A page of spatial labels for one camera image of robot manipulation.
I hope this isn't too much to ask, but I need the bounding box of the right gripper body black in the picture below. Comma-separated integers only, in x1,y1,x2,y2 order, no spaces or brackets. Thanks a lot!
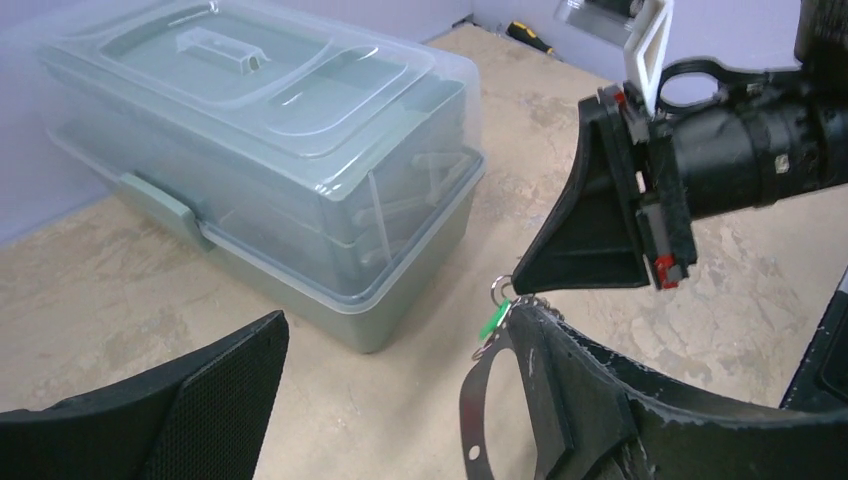
597,82,698,290

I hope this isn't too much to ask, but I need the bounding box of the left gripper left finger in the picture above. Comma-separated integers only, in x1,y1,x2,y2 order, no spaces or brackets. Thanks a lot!
1,311,289,479

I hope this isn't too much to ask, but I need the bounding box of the yellow black screwdriver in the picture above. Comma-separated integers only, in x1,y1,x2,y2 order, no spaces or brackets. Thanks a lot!
506,21,554,56

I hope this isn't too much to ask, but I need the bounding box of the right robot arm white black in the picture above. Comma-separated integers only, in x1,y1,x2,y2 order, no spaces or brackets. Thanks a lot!
510,1,847,295

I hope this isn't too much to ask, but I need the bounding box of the metal key organizer plate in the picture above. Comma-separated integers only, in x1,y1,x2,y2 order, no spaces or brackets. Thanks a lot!
458,294,564,480

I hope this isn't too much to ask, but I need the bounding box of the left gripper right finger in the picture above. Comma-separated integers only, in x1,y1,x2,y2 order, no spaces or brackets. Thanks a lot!
536,320,847,479

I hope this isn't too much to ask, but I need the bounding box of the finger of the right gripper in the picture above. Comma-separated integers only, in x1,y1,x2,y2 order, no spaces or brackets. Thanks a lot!
511,95,651,295

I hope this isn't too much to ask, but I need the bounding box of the metal split keyring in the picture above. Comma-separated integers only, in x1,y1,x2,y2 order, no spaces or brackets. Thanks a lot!
489,274,515,308

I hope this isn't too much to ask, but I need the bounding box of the green capped key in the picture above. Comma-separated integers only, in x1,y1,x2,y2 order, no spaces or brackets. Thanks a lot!
479,298,513,343

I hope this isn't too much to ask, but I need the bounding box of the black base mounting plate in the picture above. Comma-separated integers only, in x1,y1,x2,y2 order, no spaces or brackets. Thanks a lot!
779,271,847,412

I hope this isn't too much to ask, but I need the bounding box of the clear plastic storage box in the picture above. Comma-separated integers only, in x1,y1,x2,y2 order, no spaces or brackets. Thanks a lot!
14,1,486,353

